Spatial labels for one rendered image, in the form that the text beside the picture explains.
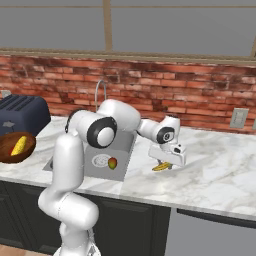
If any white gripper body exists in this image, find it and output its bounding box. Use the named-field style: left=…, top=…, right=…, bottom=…
left=148, top=143, right=188, bottom=168

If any grey sink basin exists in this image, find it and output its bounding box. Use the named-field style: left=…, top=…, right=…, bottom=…
left=42, top=128, right=139, bottom=183

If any brown wooden bowl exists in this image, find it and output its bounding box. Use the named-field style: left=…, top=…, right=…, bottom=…
left=0, top=131, right=37, bottom=165

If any yellow banana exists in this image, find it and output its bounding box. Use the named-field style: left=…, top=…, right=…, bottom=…
left=152, top=161, right=173, bottom=172

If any red and green mango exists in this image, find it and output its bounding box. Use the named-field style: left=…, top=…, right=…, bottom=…
left=107, top=157, right=118, bottom=170

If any dark cupboard run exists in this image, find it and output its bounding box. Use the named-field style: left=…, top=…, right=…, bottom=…
left=0, top=180, right=172, bottom=256

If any grey dishwasher front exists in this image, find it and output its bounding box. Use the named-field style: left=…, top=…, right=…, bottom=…
left=164, top=208, right=256, bottom=256

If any curved metal tap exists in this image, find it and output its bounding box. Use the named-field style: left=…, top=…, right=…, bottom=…
left=94, top=79, right=108, bottom=113

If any yellow corn cob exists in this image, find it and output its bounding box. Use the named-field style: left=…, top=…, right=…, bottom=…
left=10, top=135, right=29, bottom=157

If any dark blue toaster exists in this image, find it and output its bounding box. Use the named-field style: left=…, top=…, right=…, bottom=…
left=0, top=94, right=52, bottom=138

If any grey wall socket plate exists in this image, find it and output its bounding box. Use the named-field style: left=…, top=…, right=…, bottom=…
left=229, top=107, right=250, bottom=130

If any wooden window frame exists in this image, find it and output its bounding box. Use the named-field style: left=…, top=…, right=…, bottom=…
left=0, top=0, right=256, bottom=66

